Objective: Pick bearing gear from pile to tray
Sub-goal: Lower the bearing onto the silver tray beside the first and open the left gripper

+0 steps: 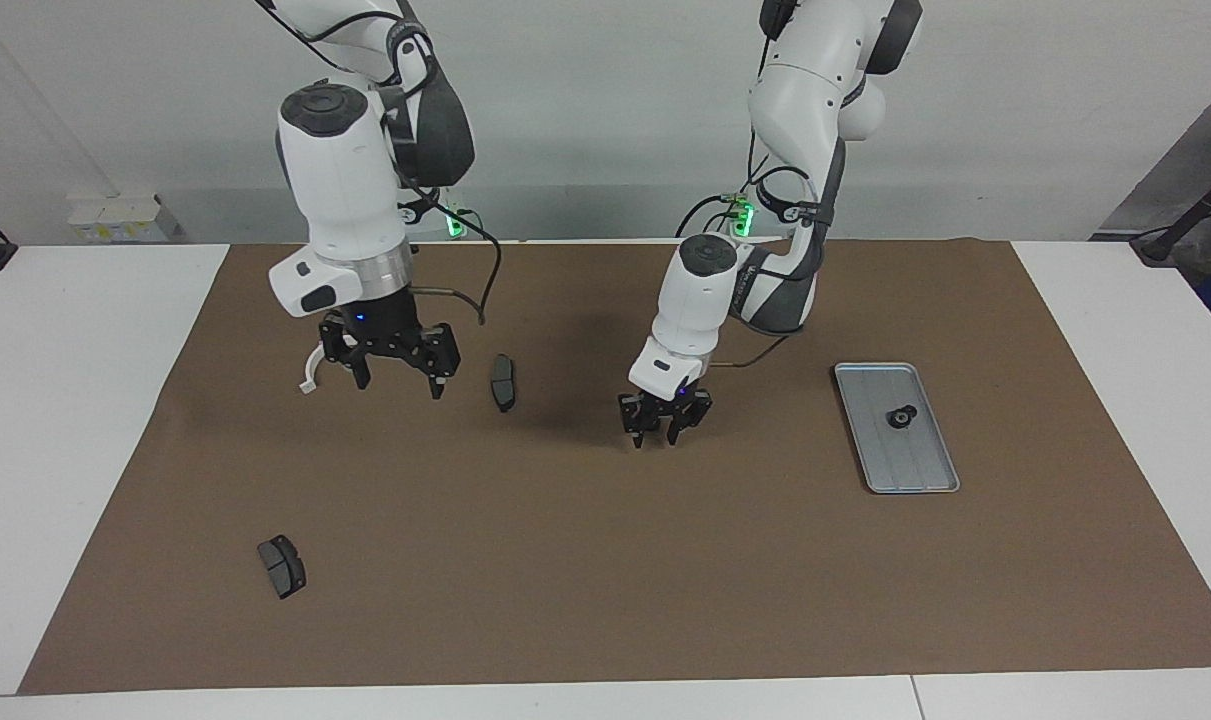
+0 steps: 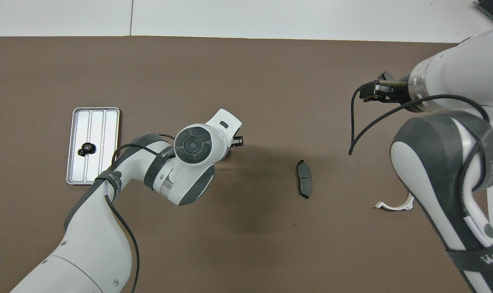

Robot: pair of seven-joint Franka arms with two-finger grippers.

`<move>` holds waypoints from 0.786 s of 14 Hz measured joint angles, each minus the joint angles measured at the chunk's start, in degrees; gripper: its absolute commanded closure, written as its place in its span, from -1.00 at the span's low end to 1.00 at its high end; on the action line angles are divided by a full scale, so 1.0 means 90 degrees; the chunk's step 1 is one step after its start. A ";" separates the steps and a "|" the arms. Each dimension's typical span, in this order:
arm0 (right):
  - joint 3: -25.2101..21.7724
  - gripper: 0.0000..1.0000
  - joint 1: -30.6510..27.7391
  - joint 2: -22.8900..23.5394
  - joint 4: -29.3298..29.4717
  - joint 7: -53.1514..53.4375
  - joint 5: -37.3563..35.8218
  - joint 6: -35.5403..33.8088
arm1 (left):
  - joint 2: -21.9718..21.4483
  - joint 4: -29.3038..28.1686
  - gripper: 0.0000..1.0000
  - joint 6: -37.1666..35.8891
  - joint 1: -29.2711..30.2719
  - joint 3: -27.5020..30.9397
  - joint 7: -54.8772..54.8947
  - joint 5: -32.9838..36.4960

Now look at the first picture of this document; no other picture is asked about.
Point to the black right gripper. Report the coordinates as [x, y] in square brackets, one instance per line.
[385, 335]

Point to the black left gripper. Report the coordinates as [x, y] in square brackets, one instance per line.
[665, 407]

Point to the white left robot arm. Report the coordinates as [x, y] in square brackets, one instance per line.
[700, 300]

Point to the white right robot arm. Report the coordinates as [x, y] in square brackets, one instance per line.
[345, 190]

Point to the silver metal tray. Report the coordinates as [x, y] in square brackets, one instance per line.
[900, 460]

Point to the dark grey brake pad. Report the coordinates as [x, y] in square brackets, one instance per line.
[503, 382]
[283, 568]

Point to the brown table mat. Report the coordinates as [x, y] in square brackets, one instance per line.
[615, 550]

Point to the black stand pole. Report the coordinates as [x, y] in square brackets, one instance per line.
[1160, 245]

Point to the white curved plastic bracket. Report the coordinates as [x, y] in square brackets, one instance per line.
[308, 384]

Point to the white wall socket box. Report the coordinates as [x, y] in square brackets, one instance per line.
[115, 215]

